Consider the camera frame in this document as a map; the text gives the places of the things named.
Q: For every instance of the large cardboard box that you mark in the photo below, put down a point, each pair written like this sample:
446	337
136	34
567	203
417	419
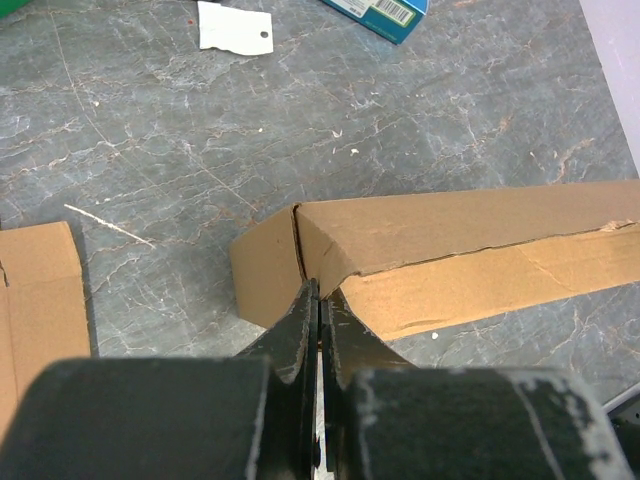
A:
407	264

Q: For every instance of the green plastic tray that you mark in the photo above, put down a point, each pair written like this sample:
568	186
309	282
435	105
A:
9	6

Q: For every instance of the blue rectangular box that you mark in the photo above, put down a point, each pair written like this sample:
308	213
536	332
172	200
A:
393	20

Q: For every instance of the small flat cardboard box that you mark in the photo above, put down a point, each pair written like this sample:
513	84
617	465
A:
43	312

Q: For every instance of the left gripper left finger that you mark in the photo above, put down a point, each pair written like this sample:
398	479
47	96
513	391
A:
249	416

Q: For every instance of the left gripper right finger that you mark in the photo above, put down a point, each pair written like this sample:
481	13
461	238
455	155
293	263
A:
386	418

